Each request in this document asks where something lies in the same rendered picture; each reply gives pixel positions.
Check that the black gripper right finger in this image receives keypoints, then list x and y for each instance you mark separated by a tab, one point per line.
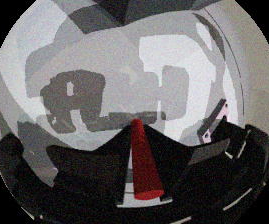
174	160

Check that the dark red peg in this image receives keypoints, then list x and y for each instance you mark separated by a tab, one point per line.
146	183

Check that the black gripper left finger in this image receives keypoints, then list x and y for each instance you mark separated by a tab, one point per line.
108	163

